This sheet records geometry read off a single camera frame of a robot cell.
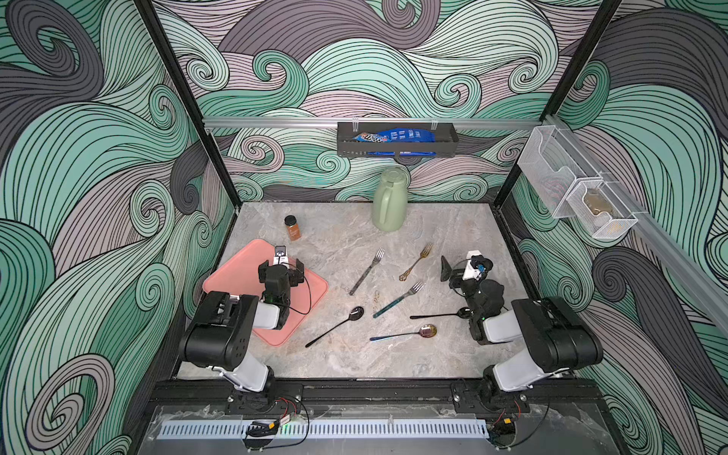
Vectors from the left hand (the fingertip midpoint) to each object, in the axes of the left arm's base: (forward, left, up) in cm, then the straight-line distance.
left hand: (283, 257), depth 93 cm
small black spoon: (-16, -58, -6) cm, 61 cm away
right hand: (-2, -59, +4) cm, 60 cm away
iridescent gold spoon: (-22, -46, -7) cm, 51 cm away
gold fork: (+8, -50, -8) cm, 51 cm away
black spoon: (-16, -25, -7) cm, 30 cm away
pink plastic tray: (-2, +17, -8) cm, 19 cm away
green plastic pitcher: (+17, -36, +11) cm, 41 cm away
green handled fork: (-7, -45, -8) cm, 46 cm away
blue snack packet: (+31, -38, +27) cm, 56 cm away
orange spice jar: (+14, -1, -3) cm, 15 cm away
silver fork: (+6, -32, -9) cm, 34 cm away
